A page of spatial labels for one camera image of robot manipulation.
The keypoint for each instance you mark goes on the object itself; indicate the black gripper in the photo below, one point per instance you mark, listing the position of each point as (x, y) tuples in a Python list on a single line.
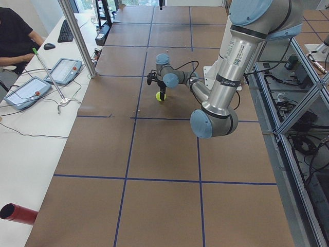
[(162, 89)]

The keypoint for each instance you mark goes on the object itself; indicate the yellow tennis ball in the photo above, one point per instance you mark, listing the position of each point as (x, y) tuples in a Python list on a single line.
[(160, 96)]

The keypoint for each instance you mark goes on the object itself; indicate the black computer box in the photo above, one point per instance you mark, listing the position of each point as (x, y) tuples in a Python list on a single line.
[(102, 35)]

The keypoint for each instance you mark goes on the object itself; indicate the far blue teach pendant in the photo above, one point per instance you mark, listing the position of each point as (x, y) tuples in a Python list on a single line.
[(65, 70)]

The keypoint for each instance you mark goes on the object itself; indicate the blue teach pendant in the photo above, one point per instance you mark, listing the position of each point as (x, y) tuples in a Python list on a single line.
[(65, 70), (28, 93)]

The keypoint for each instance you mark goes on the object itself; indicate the black keyboard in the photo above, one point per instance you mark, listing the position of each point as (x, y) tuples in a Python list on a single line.
[(65, 34)]

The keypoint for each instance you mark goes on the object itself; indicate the black computer mouse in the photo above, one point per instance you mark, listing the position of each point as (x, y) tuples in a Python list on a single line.
[(49, 46)]

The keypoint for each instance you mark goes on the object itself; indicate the near blue teach pendant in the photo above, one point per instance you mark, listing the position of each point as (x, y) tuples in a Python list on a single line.
[(28, 93)]

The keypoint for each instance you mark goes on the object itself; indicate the person in black shirt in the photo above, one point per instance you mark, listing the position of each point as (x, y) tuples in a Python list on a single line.
[(18, 40)]

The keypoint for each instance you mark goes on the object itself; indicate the red cylinder tube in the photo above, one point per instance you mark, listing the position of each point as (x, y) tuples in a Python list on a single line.
[(17, 213)]

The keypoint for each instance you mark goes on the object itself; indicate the aluminium side frame rack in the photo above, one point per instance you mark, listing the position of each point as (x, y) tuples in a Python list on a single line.
[(291, 102)]

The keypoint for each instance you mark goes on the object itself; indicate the aluminium frame post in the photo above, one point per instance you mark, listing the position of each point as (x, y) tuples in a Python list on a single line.
[(71, 19)]

